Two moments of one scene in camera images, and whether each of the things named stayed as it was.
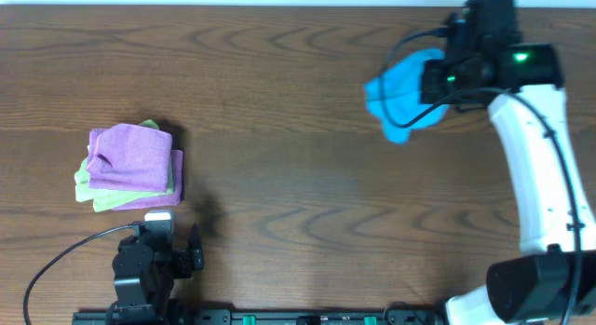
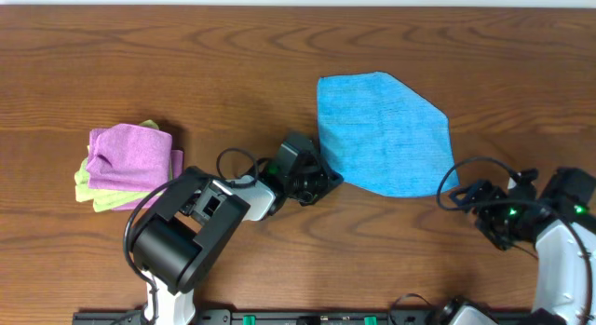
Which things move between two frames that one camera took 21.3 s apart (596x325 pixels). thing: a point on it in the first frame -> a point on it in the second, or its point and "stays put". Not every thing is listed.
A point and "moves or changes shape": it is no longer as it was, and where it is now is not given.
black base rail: (258, 317) stays put
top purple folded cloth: (129, 156) stays put
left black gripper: (187, 258) -> (323, 177)
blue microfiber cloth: (394, 95) moves or changes shape
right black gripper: (429, 69) -> (483, 223)
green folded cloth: (109, 198) stays put
